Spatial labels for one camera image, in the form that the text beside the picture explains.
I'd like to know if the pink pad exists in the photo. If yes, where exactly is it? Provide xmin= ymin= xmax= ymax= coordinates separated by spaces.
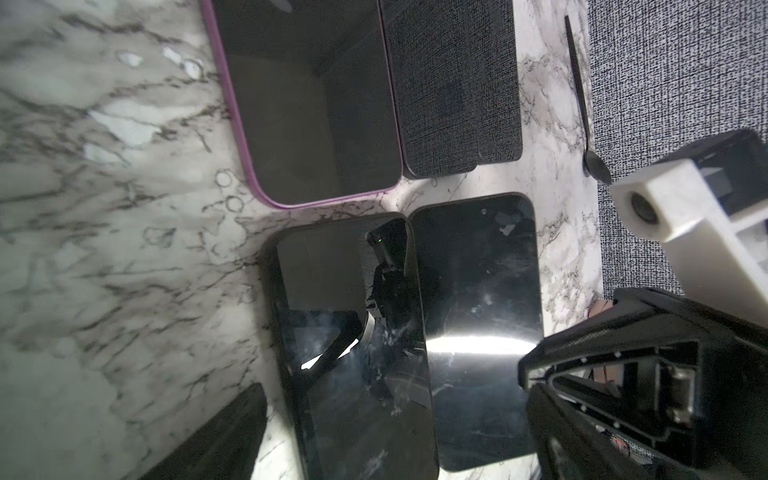
xmin=588 ymin=299 xmax=614 ymax=318

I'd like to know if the black phone purple stand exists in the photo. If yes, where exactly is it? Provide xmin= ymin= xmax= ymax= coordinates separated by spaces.
xmin=382 ymin=1 xmax=523 ymax=179

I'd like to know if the black stylus on table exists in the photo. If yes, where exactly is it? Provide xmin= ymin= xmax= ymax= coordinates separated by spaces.
xmin=564 ymin=15 xmax=612 ymax=186

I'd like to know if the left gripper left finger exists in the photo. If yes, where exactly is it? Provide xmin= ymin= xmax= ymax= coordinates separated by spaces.
xmin=143 ymin=383 xmax=268 ymax=480

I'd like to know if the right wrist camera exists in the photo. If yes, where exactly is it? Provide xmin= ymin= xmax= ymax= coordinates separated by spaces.
xmin=609 ymin=129 xmax=767 ymax=326

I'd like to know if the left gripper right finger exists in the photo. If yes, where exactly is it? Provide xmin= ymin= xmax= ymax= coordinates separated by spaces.
xmin=526 ymin=385 xmax=666 ymax=479

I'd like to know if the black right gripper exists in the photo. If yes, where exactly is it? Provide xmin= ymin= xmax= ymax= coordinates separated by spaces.
xmin=518 ymin=288 xmax=767 ymax=479

